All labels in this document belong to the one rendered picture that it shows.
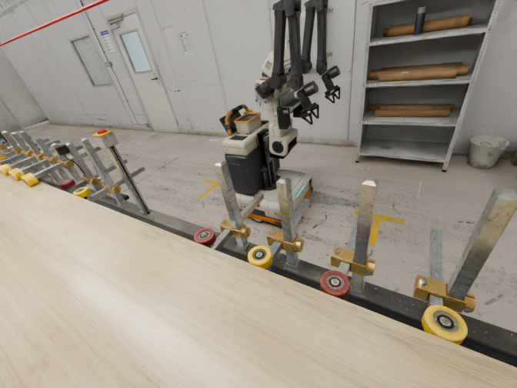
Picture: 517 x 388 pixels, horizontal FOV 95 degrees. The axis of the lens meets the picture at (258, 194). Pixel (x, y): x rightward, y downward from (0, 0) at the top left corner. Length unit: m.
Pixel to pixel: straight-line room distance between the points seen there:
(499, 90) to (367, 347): 2.99
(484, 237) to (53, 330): 1.14
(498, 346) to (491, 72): 2.68
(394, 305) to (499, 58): 2.71
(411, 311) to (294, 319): 0.44
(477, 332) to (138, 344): 0.95
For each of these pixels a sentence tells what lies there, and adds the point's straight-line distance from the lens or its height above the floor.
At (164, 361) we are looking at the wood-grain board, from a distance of 0.74.
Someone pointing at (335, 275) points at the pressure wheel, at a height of 0.91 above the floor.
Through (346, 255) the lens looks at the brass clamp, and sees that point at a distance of 0.87.
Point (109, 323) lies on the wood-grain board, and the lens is 0.88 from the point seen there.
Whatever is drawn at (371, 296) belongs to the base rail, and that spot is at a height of 0.70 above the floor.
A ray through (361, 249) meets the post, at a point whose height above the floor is 0.92.
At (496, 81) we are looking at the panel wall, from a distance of 3.33.
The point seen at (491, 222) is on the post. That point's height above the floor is 1.11.
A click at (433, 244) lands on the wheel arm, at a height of 0.82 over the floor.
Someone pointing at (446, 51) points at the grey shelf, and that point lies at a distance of 3.22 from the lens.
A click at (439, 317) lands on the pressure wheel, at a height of 0.90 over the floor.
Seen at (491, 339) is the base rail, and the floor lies 0.70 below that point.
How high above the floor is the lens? 1.51
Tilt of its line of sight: 34 degrees down
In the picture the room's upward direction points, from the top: 11 degrees counter-clockwise
